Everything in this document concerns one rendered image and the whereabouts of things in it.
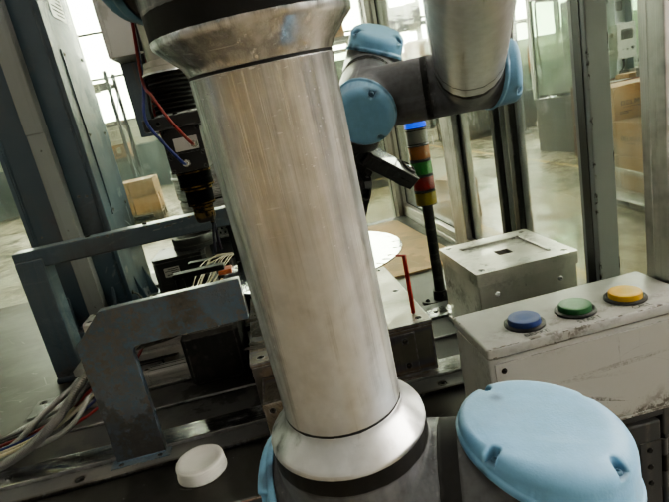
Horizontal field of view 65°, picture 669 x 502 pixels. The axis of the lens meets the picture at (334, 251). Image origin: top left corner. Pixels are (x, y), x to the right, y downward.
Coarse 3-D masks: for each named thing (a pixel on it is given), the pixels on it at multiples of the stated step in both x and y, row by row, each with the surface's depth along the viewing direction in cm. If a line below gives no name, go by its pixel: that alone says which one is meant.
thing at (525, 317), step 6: (516, 312) 68; (522, 312) 67; (528, 312) 67; (534, 312) 67; (510, 318) 66; (516, 318) 66; (522, 318) 66; (528, 318) 66; (534, 318) 65; (540, 318) 65; (510, 324) 66; (516, 324) 65; (522, 324) 65; (528, 324) 64; (534, 324) 64
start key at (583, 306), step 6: (564, 300) 68; (570, 300) 68; (576, 300) 68; (582, 300) 67; (588, 300) 67; (558, 306) 67; (564, 306) 67; (570, 306) 66; (576, 306) 66; (582, 306) 66; (588, 306) 65; (564, 312) 66; (570, 312) 66; (576, 312) 65; (582, 312) 65; (588, 312) 65
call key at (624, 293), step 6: (612, 288) 69; (618, 288) 68; (624, 288) 68; (630, 288) 68; (636, 288) 67; (612, 294) 67; (618, 294) 67; (624, 294) 67; (630, 294) 66; (636, 294) 66; (642, 294) 66; (618, 300) 67; (624, 300) 66; (630, 300) 66; (636, 300) 66
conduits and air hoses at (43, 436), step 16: (224, 256) 115; (176, 336) 91; (80, 384) 80; (64, 400) 92; (80, 400) 84; (48, 416) 91; (64, 416) 80; (80, 416) 82; (16, 432) 89; (32, 432) 87; (48, 432) 79; (64, 432) 82; (0, 448) 86; (16, 448) 83; (32, 448) 80; (0, 464) 82
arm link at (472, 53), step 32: (448, 0) 37; (480, 0) 36; (512, 0) 40; (448, 32) 42; (480, 32) 42; (448, 64) 49; (480, 64) 48; (512, 64) 58; (448, 96) 59; (480, 96) 57; (512, 96) 60
